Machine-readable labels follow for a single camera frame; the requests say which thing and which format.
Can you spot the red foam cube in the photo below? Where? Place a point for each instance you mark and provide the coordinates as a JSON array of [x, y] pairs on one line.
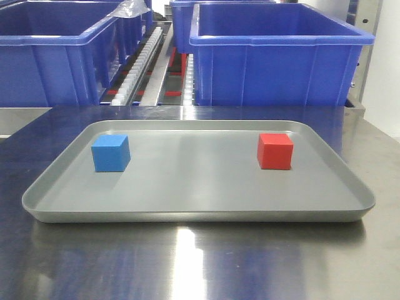
[[274, 151]]

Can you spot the blue foam cube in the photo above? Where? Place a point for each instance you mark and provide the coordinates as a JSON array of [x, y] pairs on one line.
[[110, 153]]

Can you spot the grey rectangular tray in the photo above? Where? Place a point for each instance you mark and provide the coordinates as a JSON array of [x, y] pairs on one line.
[[198, 171]]

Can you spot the blue bin front right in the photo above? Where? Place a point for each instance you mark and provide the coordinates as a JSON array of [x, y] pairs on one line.
[[258, 54]]

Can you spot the blue bin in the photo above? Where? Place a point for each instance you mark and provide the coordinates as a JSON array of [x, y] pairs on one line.
[[131, 31], [258, 54], [58, 52], [182, 13]]

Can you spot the blue bin rear right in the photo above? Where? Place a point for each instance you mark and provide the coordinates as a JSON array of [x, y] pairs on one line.
[[182, 13]]

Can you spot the clear plastic bag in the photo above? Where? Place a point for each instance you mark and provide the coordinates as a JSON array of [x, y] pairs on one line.
[[130, 9]]

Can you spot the blue bin front left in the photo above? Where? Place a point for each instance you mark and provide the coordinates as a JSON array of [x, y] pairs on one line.
[[58, 52]]

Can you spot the blue bin rear left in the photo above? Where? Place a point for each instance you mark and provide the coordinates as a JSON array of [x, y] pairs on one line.
[[131, 31]]

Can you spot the right white roller rail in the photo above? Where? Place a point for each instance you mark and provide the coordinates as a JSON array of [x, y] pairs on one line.
[[188, 84]]

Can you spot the steel centre shelf rail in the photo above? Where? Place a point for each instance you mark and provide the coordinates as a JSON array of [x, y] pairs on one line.
[[155, 89]]

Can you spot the white roller conveyor rail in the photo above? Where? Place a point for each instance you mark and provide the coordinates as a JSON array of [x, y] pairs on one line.
[[126, 92]]

